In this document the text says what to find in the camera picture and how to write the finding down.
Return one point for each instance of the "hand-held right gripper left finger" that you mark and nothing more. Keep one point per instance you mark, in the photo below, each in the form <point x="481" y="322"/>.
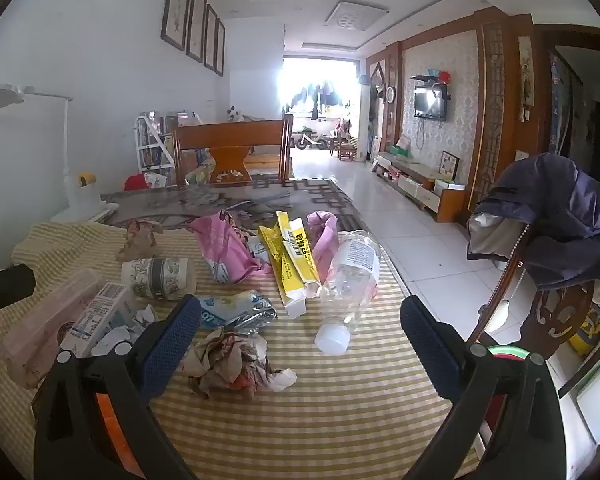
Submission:
<point x="172" y="345"/>

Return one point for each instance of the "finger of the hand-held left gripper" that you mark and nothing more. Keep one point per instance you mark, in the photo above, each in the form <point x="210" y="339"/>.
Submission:
<point x="7" y="285"/>

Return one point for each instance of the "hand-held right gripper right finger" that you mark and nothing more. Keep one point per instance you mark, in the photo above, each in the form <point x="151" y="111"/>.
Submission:
<point x="430" y="347"/>

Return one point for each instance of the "pink transparent plastic box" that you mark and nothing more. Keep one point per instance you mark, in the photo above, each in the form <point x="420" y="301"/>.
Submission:
<point x="40" y="330"/>

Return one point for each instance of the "brown red paper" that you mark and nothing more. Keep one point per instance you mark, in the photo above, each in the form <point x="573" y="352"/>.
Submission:
<point x="230" y="360"/>

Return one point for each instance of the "red bucket with green rim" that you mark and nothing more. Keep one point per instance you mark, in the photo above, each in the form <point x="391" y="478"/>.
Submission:
<point x="502" y="352"/>

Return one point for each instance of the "pink printed plastic bag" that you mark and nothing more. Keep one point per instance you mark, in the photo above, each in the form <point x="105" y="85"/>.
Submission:
<point x="230" y="250"/>

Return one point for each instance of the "yellow cardboard box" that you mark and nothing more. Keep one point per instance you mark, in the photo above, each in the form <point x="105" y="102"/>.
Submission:
<point x="290" y="265"/>

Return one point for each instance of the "plain pink plastic bag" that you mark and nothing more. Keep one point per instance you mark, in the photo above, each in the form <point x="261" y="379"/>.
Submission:
<point x="325" y="240"/>

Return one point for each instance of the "blue silver foil wrapper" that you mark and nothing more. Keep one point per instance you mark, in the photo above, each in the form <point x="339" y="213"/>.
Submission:
<point x="240" y="310"/>

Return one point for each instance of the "white hanging pouch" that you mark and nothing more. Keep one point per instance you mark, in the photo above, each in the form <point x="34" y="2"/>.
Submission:
<point x="500" y="315"/>

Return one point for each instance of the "white labelled carton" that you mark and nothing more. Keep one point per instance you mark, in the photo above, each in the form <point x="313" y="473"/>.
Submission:
<point x="97" y="310"/>

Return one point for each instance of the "small crumpled brown paper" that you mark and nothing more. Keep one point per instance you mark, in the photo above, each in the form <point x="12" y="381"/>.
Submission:
<point x="139" y="242"/>

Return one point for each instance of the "carved wooden chair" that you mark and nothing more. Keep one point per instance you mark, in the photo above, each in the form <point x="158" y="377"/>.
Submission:
<point x="555" y="320"/>

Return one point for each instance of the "small yellow toy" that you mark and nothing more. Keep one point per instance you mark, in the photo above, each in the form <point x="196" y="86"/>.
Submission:
<point x="85" y="179"/>

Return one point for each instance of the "yellow striped tablecloth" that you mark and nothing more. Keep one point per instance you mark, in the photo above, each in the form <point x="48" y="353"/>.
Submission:
<point x="305" y="410"/>

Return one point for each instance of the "wooden television cabinet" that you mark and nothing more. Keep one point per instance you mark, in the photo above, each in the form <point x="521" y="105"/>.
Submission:
<point x="430" y="190"/>

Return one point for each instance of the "red container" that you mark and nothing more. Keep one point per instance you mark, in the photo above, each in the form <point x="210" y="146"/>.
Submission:
<point x="135" y="182"/>

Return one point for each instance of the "white desk lamp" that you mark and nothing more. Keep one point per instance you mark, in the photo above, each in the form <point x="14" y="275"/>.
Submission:
<point x="66" y="130"/>

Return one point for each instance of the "grey patterned table cover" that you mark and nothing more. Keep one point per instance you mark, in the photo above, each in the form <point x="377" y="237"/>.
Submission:
<point x="290" y="200"/>

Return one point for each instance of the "white shelf rack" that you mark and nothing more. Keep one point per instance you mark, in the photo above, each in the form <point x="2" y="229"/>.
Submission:
<point x="145" y="145"/>

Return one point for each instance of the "wooden dining chair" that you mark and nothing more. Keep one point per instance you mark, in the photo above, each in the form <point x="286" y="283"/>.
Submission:
<point x="230" y="135"/>

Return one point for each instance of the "white balance bike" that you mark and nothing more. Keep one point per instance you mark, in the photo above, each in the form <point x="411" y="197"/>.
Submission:
<point x="307" y="139"/>

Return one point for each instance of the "hanging laundry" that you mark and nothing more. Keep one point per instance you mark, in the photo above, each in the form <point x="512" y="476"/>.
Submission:
<point x="320" y="97"/>

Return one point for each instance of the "square ceiling light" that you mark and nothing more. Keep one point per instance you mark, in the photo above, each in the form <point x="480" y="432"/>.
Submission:
<point x="355" y="16"/>

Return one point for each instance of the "small picture frame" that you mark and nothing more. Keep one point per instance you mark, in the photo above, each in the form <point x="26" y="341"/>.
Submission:
<point x="449" y="166"/>

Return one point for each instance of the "wall mounted television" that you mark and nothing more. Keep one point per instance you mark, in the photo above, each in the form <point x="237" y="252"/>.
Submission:
<point x="430" y="102"/>

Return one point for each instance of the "round wall clock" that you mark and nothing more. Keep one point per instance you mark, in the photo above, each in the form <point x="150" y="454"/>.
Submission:
<point x="391" y="95"/>

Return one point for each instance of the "wall scroll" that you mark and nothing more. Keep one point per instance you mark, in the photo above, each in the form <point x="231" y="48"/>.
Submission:
<point x="526" y="70"/>

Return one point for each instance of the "large framed wall picture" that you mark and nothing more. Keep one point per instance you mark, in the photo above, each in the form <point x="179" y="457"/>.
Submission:
<point x="176" y="7"/>

